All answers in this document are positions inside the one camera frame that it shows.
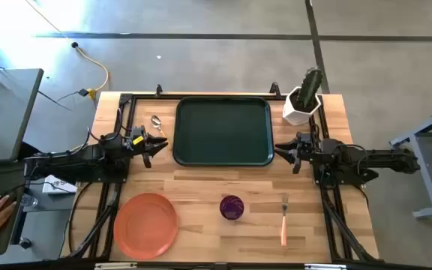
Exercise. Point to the green cactus plant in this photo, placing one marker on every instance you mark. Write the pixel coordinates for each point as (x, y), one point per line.
(309, 88)

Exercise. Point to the orange plastic plate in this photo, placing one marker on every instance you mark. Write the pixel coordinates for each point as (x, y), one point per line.
(145, 227)

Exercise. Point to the yellow sticker label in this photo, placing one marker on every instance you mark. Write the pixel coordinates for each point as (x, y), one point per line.
(138, 140)

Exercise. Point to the white printed booklet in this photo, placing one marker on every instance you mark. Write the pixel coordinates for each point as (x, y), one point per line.
(56, 185)

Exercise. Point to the black desk caster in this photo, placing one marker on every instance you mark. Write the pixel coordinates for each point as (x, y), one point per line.
(25, 243)

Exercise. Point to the black table clamp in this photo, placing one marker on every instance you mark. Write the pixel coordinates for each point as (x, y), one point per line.
(159, 91)
(275, 91)

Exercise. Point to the clear water bottle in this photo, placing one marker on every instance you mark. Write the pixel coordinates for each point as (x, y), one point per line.
(29, 200)

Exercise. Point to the white hexagonal plant pot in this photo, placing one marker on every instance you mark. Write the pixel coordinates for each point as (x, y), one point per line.
(294, 114)

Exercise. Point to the black desk beam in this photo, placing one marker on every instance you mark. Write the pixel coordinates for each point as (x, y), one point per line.
(28, 150)

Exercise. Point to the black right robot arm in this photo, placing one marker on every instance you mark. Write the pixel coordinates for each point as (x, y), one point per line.
(381, 159)

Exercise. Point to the blue-grey metal table frame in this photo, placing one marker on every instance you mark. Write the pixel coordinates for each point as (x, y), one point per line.
(423, 167)

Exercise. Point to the silver metal bracket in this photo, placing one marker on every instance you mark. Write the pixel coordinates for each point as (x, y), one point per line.
(114, 266)
(324, 267)

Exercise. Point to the black aluminium table frame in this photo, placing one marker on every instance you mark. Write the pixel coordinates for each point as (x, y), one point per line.
(148, 97)

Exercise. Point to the black computer mouse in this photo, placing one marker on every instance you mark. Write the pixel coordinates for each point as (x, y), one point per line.
(10, 194)

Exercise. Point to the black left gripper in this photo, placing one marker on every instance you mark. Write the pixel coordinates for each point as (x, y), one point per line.
(135, 150)

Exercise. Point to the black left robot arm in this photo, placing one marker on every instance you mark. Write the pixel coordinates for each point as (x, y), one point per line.
(73, 161)

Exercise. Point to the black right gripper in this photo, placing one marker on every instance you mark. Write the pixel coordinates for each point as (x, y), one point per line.
(306, 148)

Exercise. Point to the purple faceted plastic cup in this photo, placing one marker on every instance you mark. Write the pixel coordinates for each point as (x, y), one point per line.
(231, 207)

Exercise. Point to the dark green plastic tray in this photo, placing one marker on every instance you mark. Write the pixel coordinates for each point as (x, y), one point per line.
(223, 131)

